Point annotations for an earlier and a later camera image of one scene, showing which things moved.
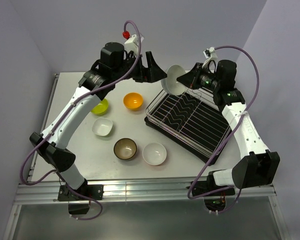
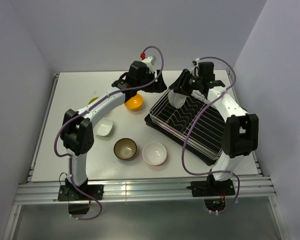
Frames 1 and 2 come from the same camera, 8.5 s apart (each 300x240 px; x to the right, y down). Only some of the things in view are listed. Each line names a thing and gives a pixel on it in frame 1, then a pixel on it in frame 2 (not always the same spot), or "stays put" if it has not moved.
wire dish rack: (191, 123) stays put
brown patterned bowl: (125, 149) stays put
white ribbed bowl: (170, 84) to (176, 99)
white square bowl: (102, 126) stays put
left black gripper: (155, 73) to (158, 86)
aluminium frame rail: (132, 190) stays put
